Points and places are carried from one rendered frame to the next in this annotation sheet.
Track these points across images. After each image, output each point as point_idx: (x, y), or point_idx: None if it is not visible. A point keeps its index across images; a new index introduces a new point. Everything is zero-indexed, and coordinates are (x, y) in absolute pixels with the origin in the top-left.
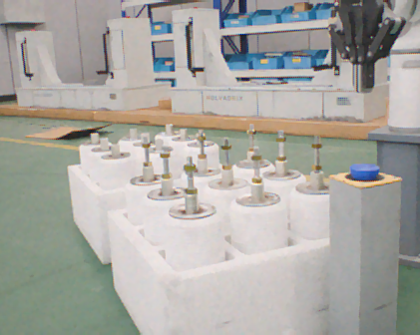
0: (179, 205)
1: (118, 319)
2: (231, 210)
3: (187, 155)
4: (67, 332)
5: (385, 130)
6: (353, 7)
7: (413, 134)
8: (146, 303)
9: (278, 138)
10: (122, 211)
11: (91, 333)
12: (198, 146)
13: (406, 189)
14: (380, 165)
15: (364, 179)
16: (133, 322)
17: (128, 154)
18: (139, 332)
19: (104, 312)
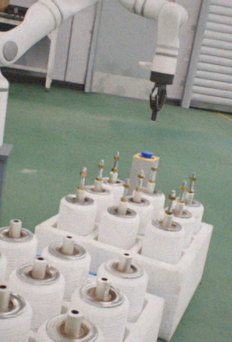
0: (189, 205)
1: (190, 319)
2: (163, 200)
3: (35, 249)
4: (228, 332)
5: None
6: (162, 88)
7: (5, 147)
8: (199, 266)
9: (104, 165)
10: (174, 265)
11: (214, 322)
12: (29, 232)
13: (4, 187)
14: (0, 177)
15: (151, 156)
16: (184, 312)
17: (109, 262)
18: (187, 306)
19: (194, 329)
